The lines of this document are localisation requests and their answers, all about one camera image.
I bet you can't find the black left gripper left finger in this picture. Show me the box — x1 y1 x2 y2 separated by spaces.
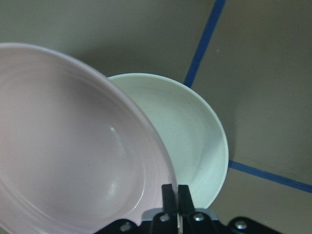
161 184 177 215

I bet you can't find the pink plate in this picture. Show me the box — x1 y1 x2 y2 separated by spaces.
0 43 177 234

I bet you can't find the white plate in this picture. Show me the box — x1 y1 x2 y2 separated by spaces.
110 73 229 208

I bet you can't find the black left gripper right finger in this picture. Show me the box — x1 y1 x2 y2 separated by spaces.
178 185 195 217

